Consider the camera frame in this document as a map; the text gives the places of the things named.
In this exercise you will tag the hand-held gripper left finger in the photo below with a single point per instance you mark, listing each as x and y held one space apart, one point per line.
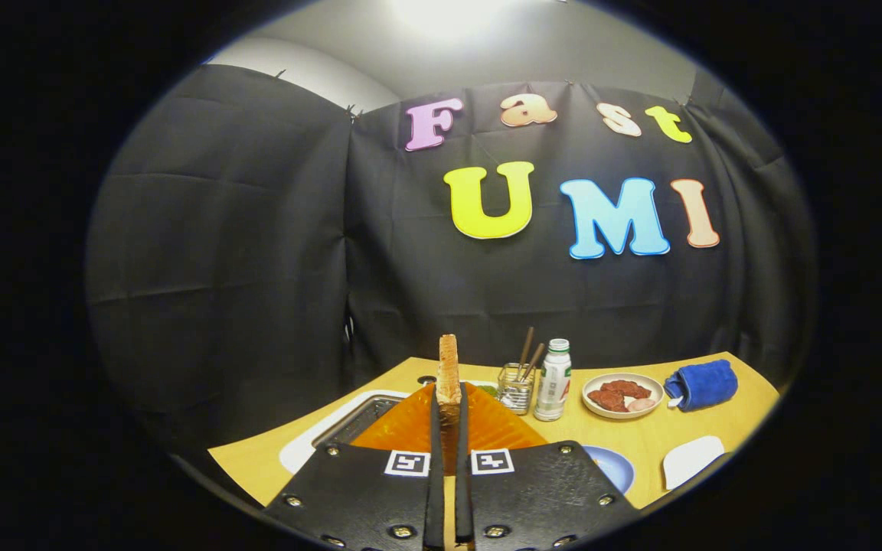
436 490

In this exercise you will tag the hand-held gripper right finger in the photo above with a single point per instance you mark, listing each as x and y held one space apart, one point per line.
462 490

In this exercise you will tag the toasted bread slice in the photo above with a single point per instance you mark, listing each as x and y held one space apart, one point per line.
449 367

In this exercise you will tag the white drink bottle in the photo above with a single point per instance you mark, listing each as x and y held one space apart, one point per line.
552 390

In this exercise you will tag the cream white toaster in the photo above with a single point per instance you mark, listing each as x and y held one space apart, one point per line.
295 451

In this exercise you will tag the brown chopstick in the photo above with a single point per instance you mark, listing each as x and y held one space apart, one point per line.
525 348
536 358

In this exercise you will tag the blue plate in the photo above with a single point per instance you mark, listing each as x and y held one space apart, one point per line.
613 467

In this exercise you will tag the beige plate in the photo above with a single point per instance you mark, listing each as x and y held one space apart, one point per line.
592 409

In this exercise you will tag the brown meat patty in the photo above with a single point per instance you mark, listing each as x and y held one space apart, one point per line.
608 399
628 388

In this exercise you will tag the pink ham slice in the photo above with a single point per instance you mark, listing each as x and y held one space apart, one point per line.
640 405

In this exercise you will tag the small white plate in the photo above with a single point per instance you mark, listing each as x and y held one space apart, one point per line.
690 461

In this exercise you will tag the blue folded towel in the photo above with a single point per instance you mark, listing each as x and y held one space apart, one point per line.
705 384

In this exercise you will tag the black backdrop cloth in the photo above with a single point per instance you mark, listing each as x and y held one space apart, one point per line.
257 268

